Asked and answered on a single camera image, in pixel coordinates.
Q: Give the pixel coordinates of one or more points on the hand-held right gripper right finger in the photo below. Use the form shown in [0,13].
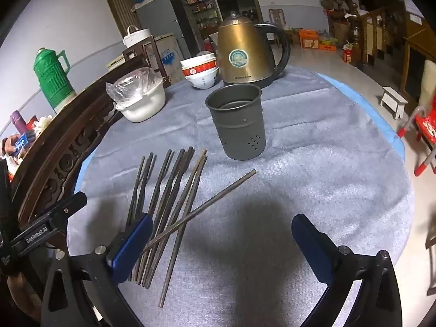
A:
[311,247]

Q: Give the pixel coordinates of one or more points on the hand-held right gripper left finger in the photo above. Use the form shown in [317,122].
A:
[131,245]

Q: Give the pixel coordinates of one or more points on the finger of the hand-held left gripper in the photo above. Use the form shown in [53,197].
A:
[51,219]

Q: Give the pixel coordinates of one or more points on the bunch of metal chopsticks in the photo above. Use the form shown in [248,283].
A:
[167,204]

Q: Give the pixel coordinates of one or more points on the carved dark wooden chair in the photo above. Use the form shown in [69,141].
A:
[51,163]

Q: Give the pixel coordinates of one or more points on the grey tablecloth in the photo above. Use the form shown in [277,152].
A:
[289,177]

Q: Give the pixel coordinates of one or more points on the blue small box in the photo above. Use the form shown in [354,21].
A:
[22,143]

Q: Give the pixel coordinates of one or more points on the purple bottle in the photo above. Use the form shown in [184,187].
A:
[18,121]

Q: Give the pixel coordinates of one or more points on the green thermos jug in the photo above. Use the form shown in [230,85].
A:
[52,81]

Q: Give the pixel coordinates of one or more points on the white ceramic pot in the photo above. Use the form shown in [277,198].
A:
[143,107]

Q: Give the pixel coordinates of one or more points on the blue table cover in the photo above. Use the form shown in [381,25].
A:
[381,115]

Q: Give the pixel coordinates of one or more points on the clear plastic bag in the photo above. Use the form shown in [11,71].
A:
[131,85]

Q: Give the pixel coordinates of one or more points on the red and white chair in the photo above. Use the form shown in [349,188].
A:
[425,126]

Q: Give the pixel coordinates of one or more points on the small white stool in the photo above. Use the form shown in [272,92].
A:
[393,100]

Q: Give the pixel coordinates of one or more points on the red and white bowl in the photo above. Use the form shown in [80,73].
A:
[199,66]

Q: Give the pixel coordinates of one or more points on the white cardboard box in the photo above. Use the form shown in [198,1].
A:
[170,56]

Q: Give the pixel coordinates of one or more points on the white lidded bucket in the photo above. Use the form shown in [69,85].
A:
[136,37]

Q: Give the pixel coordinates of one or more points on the orange cardboard box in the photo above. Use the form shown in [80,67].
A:
[309,38]

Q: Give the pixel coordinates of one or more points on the gold electric kettle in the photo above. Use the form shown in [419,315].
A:
[238,51]

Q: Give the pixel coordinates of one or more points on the wooden stair railing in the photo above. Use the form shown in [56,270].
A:
[371,30]

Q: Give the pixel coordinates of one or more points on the brown wooden door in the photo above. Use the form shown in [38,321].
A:
[115,3]

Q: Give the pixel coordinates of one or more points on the grey refrigerator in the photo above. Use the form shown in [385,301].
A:
[156,17]

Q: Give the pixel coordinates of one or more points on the light wooden chair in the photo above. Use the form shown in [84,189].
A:
[277,17]

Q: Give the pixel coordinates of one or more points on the shelf with goods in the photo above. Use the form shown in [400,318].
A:
[204,10]

